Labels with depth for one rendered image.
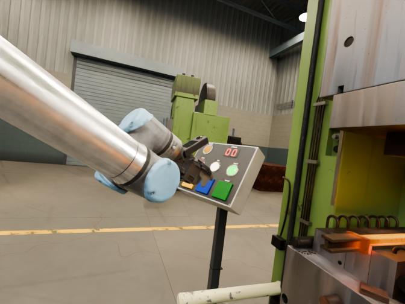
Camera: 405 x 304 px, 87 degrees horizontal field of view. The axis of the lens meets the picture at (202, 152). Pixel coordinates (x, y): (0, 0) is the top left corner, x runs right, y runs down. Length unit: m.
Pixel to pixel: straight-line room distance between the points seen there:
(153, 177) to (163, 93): 8.15
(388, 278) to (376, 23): 0.58
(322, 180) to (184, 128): 4.58
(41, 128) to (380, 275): 0.68
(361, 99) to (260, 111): 9.66
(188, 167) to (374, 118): 0.49
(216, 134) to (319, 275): 4.85
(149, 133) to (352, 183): 0.70
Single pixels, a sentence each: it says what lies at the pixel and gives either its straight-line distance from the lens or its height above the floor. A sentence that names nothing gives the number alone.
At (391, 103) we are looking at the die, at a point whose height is 1.32.
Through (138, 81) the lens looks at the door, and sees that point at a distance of 8.48.
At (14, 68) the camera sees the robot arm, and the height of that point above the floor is 1.24.
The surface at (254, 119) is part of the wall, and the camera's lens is 10.05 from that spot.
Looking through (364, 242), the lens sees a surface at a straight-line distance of 0.63.
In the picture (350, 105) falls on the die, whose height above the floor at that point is 1.33.
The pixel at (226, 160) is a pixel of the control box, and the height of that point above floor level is 1.12.
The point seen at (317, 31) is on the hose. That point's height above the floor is 1.68.
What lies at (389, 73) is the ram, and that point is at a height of 1.39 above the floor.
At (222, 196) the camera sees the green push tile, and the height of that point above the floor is 0.99.
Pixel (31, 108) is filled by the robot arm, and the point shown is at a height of 1.20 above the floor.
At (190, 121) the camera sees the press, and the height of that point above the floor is 1.74.
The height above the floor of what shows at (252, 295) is 0.62.
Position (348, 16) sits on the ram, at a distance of 0.81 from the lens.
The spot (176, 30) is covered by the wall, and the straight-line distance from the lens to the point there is 9.44.
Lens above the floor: 1.17
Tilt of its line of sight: 2 degrees down
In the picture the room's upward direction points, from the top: 7 degrees clockwise
